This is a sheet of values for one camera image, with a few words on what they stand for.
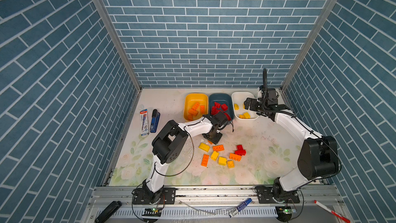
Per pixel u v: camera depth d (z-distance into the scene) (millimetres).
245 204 706
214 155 848
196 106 1079
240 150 882
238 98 1103
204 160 845
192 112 1048
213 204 722
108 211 676
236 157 842
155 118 992
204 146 889
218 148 890
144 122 990
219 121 755
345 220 686
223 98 1087
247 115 1018
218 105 1077
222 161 830
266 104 692
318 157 448
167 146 510
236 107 1058
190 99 1105
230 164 839
